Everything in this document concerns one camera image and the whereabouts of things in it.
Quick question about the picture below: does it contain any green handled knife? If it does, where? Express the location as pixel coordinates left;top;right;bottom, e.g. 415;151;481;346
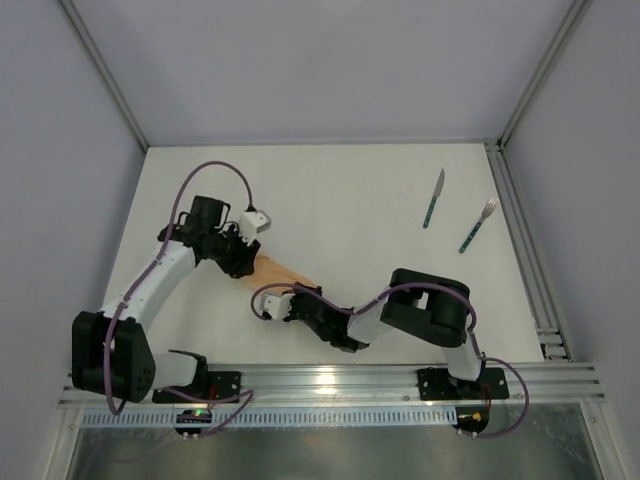
423;168;445;229

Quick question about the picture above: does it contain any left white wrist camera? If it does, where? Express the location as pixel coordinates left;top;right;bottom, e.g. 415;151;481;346
238;210;271;241

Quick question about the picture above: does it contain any right corner aluminium post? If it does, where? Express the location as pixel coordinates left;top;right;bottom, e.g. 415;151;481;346
497;0;592;149

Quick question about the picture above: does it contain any left corner aluminium post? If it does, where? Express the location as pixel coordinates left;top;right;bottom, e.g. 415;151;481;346
56;0;150;153

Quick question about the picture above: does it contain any green handled fork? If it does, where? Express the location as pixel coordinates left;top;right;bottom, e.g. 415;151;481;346
458;197;499;254

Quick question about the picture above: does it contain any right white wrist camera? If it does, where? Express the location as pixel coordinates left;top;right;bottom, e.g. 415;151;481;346
260;294;294;320

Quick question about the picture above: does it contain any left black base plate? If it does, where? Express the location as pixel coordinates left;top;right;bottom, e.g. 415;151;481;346
152;370;242;404

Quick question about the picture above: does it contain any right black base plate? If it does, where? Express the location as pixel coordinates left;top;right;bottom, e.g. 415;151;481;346
416;365;510;401

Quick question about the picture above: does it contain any aluminium rail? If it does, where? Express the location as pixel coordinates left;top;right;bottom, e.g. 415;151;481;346
484;142;573;362
57;363;607;407

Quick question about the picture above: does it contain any right side aluminium rail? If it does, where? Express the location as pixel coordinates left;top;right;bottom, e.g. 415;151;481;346
484;142;573;362

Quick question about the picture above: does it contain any slotted grey cable duct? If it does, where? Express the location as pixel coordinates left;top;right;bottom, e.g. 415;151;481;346
81;405;458;429

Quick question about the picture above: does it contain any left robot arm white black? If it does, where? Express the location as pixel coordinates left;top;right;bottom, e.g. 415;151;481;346
71;196;271;403

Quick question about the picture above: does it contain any front aluminium rail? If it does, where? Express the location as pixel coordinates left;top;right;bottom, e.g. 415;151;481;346
57;363;607;407

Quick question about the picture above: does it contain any beige satin napkin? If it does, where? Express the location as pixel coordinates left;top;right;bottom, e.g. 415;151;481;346
239;254;318;291

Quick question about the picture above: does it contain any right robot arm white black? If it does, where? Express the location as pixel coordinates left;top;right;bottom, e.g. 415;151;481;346
278;269;485;399

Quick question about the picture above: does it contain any right controller board yellow plug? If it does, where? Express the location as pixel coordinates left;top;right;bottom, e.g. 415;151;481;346
454;405;490;436

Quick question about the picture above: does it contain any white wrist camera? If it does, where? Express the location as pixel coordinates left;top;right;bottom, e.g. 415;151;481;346
260;294;294;320
238;210;271;241

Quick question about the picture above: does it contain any corner aluminium post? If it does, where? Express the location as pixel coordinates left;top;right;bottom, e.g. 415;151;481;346
56;0;150;153
497;0;592;149

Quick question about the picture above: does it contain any left controller board with led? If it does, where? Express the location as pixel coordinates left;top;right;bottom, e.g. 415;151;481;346
174;408;212;438

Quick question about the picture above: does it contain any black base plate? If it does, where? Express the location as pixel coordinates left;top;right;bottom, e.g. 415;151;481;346
152;370;242;404
416;365;510;401

